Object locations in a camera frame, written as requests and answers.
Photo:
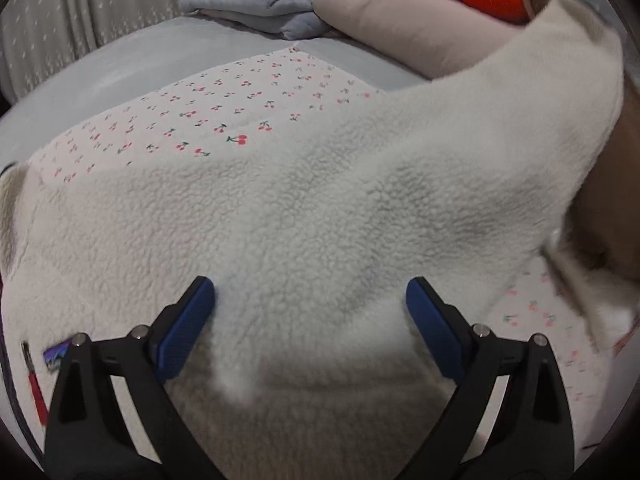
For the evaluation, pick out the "grey dotted curtain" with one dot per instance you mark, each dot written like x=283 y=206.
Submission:
x=39 y=38

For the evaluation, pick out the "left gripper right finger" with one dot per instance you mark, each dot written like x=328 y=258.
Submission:
x=508 y=417

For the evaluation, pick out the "white fleece jacket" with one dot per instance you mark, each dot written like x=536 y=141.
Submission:
x=283 y=438

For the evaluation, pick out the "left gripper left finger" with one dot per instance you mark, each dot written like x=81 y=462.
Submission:
x=111 y=416

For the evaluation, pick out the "brown blanket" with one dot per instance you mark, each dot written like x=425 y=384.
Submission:
x=605 y=213

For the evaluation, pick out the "beige pink cushion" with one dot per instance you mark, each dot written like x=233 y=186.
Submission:
x=435 y=38

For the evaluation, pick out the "cherry print bed pad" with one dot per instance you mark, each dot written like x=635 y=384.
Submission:
x=210 y=110

